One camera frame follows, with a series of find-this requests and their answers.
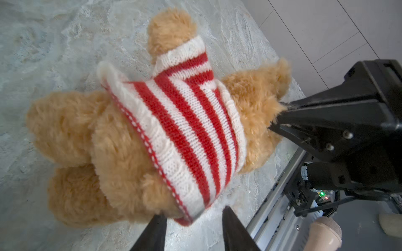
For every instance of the beige cylindrical handle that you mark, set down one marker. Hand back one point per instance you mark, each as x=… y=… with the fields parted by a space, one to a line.
x=325 y=234

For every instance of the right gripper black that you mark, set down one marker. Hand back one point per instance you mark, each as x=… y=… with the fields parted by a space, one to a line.
x=353 y=130

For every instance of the right green circuit board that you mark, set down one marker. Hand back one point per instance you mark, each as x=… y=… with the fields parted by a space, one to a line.
x=325 y=196

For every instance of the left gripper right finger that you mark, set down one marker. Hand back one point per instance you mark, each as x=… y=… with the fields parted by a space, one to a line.
x=236 y=237

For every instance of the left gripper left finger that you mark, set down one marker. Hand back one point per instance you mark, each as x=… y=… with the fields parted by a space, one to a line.
x=153 y=236

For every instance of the aluminium front rail frame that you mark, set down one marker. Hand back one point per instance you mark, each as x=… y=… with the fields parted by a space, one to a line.
x=275 y=227

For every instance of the red white striped sweater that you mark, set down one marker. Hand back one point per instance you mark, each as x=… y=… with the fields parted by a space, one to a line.
x=188 y=123

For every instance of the brown teddy bear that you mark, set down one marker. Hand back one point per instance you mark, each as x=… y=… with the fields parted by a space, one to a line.
x=105 y=173

